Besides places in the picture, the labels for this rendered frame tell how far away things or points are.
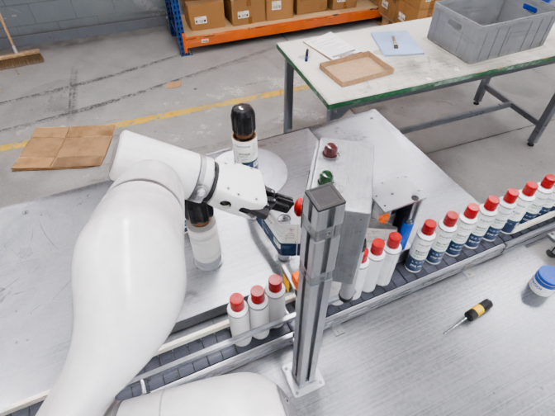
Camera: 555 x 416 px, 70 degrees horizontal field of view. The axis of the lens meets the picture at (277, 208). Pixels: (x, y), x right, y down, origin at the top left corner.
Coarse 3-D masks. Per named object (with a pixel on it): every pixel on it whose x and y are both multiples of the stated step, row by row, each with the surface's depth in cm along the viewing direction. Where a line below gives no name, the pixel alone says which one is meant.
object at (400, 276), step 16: (496, 240) 130; (464, 256) 125; (400, 272) 121; (432, 272) 123; (384, 288) 117; (288, 304) 114; (352, 304) 114; (208, 336) 107; (224, 336) 107; (272, 336) 107; (176, 352) 104; (192, 352) 104; (224, 352) 104; (240, 352) 104; (144, 368) 101; (176, 368) 101; (192, 368) 101; (160, 384) 99
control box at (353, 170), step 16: (320, 144) 68; (336, 144) 68; (352, 144) 68; (368, 144) 68; (320, 160) 65; (336, 160) 65; (352, 160) 65; (368, 160) 65; (336, 176) 63; (352, 176) 63; (368, 176) 63; (352, 192) 60; (368, 192) 60; (352, 208) 58; (368, 208) 58; (352, 224) 60; (352, 240) 62; (352, 256) 65; (336, 272) 69; (352, 272) 68
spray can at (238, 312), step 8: (232, 296) 92; (240, 296) 92; (232, 304) 91; (240, 304) 91; (232, 312) 94; (240, 312) 94; (248, 312) 95; (232, 320) 95; (240, 320) 95; (248, 320) 97; (232, 328) 98; (240, 328) 97; (248, 328) 100; (232, 336) 103; (240, 344) 104; (248, 344) 105
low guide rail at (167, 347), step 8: (288, 296) 112; (208, 328) 105; (216, 328) 105; (224, 328) 107; (184, 336) 103; (192, 336) 103; (200, 336) 105; (168, 344) 102; (176, 344) 102; (160, 352) 102; (48, 392) 94; (24, 400) 93; (32, 400) 93; (40, 400) 94; (8, 408) 92; (16, 408) 92
